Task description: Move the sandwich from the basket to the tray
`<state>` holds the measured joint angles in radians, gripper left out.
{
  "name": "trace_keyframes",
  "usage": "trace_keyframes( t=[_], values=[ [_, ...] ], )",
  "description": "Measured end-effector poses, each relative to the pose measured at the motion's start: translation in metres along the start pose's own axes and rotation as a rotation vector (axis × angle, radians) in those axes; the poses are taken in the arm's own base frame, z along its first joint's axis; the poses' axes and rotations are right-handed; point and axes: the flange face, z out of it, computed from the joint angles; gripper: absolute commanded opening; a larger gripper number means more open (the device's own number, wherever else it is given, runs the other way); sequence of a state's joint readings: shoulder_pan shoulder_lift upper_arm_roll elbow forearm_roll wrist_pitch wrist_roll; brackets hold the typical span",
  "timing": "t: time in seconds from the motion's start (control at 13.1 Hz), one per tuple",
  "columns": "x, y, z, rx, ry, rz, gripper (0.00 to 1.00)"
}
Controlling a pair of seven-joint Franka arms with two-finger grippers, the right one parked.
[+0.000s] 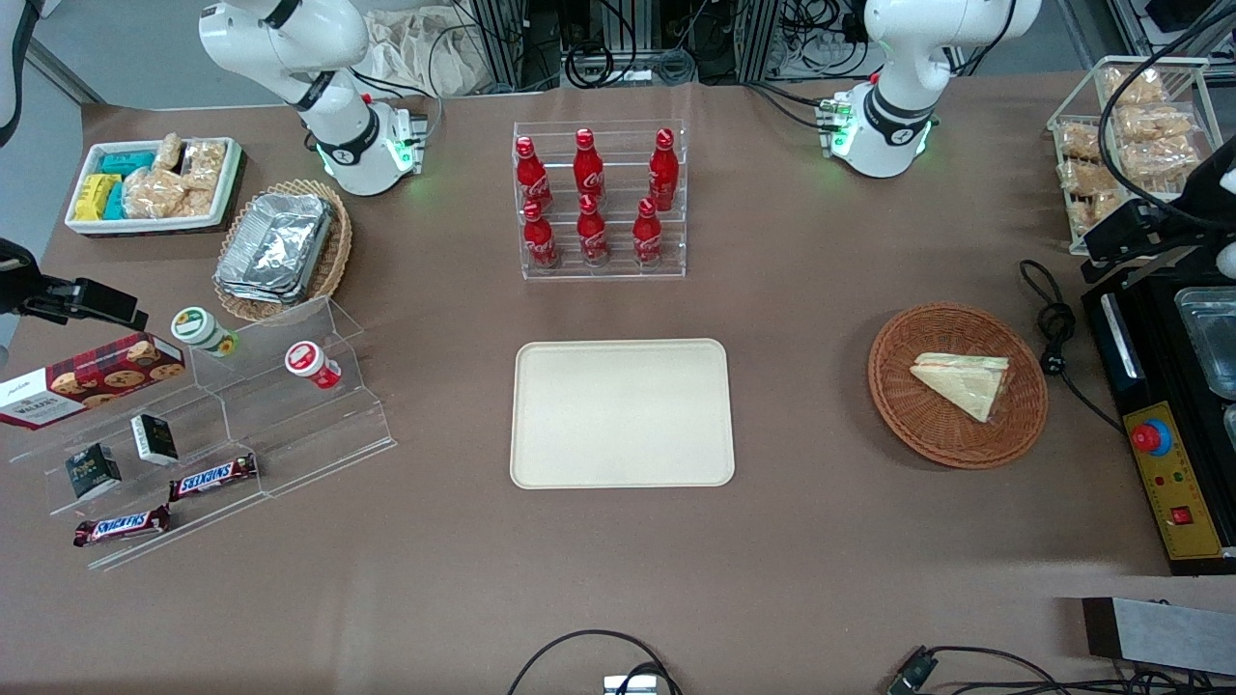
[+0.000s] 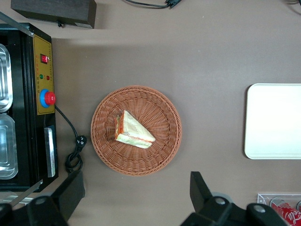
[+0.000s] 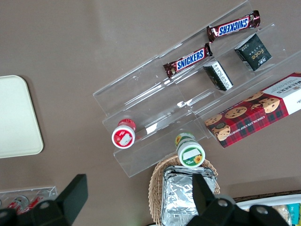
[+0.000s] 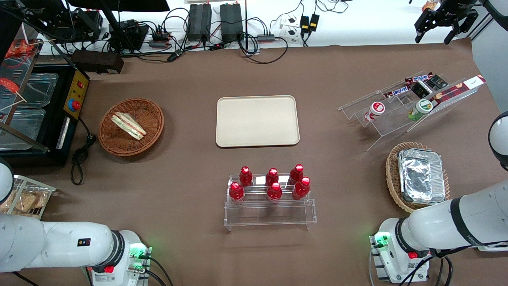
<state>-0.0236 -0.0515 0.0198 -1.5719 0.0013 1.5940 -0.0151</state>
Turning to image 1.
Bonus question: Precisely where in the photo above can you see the black countertop appliance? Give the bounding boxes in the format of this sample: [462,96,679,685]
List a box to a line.
[1081,253,1236,576]

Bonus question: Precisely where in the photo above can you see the grey metal block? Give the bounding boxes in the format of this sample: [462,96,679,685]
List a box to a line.
[1081,597,1236,678]

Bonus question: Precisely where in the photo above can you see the red cola bottle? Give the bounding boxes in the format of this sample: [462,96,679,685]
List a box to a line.
[522,201,561,270]
[574,128,606,200]
[648,128,681,212]
[576,194,611,267]
[515,136,554,212]
[632,198,664,267]

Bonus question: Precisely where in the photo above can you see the black looped cable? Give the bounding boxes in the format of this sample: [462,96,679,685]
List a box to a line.
[506,629,683,695]

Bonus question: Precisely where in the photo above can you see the cream plastic tray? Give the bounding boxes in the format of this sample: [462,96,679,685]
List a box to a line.
[510,338,736,489]

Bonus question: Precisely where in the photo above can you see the black cable with connector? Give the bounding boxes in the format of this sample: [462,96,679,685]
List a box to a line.
[886,645,1236,695]

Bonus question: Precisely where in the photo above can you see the clear acrylic stepped shelf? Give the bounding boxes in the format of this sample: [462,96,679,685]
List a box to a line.
[8,294,398,572]

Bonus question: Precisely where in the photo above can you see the black power cable with plug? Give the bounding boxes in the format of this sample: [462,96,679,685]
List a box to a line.
[1019,259,1127,432]

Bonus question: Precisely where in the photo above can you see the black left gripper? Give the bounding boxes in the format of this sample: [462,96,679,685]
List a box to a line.
[1080,135,1236,284]

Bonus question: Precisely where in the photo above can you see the stacked aluminium foil containers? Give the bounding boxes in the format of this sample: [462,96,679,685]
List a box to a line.
[213,192,335,306]

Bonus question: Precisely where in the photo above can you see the white wire basket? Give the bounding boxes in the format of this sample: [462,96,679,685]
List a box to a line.
[1047,56,1214,256]

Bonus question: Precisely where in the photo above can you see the yellow snack packet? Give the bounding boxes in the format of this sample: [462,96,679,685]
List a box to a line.
[73,174,120,222]

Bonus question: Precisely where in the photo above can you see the red lid yogurt cup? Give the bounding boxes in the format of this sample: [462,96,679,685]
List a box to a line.
[284,341,343,391]

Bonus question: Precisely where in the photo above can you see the beige cloth bag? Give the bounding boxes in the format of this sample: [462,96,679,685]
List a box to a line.
[361,8,486,98]

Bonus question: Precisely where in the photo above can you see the white rectangular snack bin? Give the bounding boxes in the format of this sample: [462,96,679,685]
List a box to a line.
[65,137,243,236]

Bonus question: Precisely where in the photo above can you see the round brown wicker basket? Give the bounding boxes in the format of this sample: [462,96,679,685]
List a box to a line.
[867,303,1050,470]

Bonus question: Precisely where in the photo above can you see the triangle sandwich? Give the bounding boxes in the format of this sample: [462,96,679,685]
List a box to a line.
[910,352,1012,424]

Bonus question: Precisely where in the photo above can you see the black arm hose cable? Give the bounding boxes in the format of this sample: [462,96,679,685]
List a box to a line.
[1099,0,1236,235]

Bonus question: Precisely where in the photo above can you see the clear acrylic bottle rack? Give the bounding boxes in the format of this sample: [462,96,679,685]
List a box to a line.
[512,120,688,282]

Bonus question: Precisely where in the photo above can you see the black base cables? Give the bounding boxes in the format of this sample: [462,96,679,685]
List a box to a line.
[742,79,843,132]

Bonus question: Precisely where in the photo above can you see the brown Snickers bar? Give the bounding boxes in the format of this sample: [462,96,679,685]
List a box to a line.
[169,453,260,502]
[73,505,173,548]

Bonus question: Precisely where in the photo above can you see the small black carton box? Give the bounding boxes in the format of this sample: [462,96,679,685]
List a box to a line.
[65,442,124,501]
[130,413,181,467]

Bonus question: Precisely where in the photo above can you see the steel appliance pan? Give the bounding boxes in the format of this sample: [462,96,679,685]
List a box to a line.
[1173,287,1236,403]

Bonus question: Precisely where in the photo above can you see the green lid yogurt cup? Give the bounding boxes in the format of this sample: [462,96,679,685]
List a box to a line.
[171,307,239,359]

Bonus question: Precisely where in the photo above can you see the red tartan cookie box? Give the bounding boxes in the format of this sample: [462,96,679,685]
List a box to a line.
[0,333,186,431]

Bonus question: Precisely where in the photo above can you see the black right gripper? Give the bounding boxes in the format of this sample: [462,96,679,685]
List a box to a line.
[0,237,149,331]

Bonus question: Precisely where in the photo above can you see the oval light wicker basket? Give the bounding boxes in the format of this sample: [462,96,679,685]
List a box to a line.
[212,179,353,324]

